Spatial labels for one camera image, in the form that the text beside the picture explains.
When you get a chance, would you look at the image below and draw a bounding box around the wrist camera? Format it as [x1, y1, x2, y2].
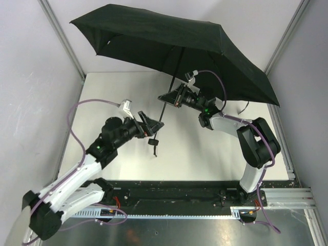
[119, 99, 134, 119]
[185, 70, 198, 88]

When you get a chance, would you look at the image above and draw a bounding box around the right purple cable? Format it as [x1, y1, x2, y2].
[197, 69, 229, 111]

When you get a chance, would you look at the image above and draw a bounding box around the purple cable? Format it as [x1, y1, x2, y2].
[197, 69, 229, 111]
[65, 99, 121, 165]

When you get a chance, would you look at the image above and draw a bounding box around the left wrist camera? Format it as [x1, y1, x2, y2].
[119, 99, 134, 119]

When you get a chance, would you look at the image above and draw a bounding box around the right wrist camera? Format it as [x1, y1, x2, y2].
[185, 70, 198, 88]

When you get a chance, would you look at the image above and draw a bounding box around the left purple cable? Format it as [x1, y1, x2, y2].
[65, 99, 121, 165]

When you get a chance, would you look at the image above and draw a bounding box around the aluminium frame post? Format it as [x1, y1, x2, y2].
[264, 0, 311, 76]
[37, 0, 86, 82]

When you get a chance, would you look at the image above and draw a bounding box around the slotted cable duct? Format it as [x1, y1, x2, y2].
[61, 207, 243, 220]

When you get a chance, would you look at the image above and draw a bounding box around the left aluminium frame post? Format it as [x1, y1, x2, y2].
[37, 0, 86, 82]

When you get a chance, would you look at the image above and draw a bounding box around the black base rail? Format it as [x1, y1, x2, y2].
[81, 179, 269, 208]

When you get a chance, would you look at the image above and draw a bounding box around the right aluminium frame post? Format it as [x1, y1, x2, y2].
[264, 0, 311, 76]

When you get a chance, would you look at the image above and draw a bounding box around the black folding umbrella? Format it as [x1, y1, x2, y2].
[69, 3, 280, 158]

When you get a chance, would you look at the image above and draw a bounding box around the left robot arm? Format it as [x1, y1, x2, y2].
[22, 111, 164, 240]

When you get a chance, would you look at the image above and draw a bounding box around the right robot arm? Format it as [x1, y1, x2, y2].
[158, 84, 281, 204]

